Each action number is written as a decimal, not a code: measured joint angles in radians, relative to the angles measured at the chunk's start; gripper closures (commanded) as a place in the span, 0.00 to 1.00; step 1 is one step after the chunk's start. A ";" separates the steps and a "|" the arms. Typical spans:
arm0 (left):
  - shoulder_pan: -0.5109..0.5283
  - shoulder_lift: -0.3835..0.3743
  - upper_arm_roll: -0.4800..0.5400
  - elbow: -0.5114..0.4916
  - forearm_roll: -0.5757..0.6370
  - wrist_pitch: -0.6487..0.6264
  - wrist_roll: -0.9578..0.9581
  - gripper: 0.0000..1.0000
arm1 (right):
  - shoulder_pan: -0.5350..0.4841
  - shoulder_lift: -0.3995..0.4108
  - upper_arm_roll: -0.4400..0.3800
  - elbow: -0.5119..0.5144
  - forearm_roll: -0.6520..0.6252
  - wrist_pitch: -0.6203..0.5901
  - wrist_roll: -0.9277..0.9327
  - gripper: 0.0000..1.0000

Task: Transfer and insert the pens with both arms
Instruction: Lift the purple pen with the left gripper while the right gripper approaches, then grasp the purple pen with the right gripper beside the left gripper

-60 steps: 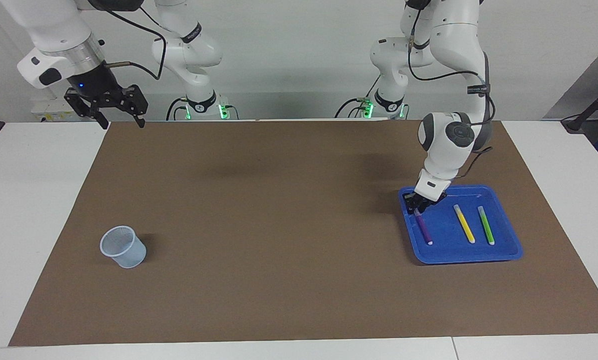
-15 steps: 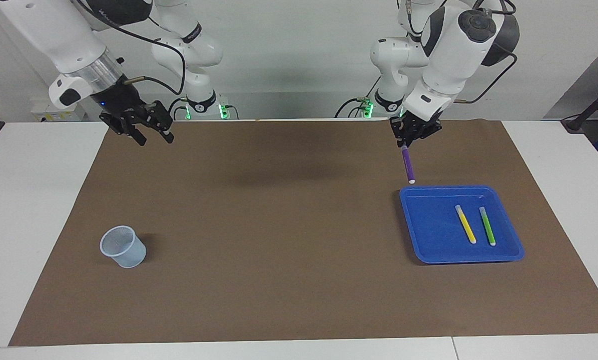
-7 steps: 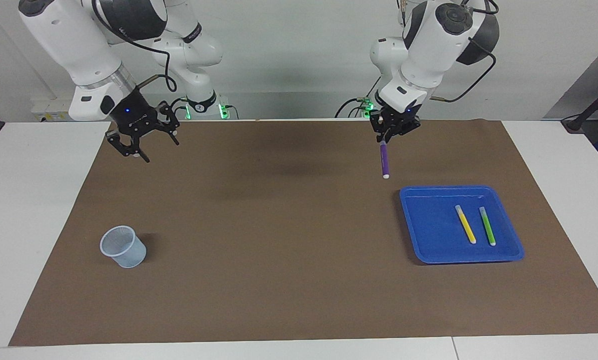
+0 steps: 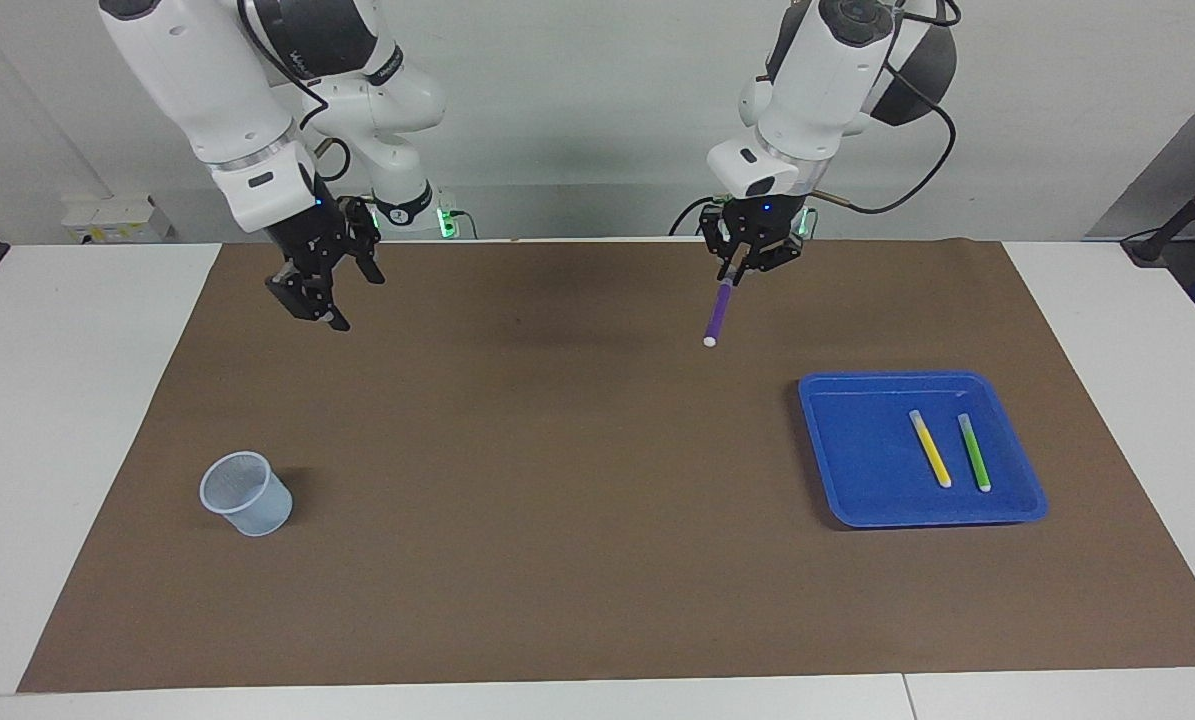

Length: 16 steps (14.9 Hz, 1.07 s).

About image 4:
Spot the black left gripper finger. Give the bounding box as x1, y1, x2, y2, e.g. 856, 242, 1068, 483
742, 240, 806, 277
702, 215, 743, 286

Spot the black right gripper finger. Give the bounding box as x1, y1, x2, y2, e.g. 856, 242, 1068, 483
265, 268, 350, 333
347, 198, 388, 285

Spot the purple marker pen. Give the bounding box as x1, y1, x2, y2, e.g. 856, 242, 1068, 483
703, 255, 743, 348

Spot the yellow marker pen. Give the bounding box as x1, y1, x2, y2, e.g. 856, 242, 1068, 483
907, 409, 953, 489

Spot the green marker pen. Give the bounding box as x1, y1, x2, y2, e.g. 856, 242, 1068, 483
957, 412, 993, 493

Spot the white power strip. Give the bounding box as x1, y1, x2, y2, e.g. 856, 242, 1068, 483
62, 195, 173, 244

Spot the translucent plastic cup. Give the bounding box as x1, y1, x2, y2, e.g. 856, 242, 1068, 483
199, 450, 294, 538

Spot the blue plastic tray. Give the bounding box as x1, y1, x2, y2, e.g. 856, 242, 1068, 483
797, 370, 1050, 529

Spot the brown table mat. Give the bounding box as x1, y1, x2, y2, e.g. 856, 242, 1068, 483
17, 238, 1195, 694

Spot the black stand pole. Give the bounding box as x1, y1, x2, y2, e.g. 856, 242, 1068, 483
1122, 155, 1195, 269

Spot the black base cable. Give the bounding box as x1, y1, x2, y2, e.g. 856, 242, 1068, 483
669, 195, 723, 238

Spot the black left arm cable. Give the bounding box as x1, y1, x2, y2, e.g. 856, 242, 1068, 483
812, 0, 960, 216

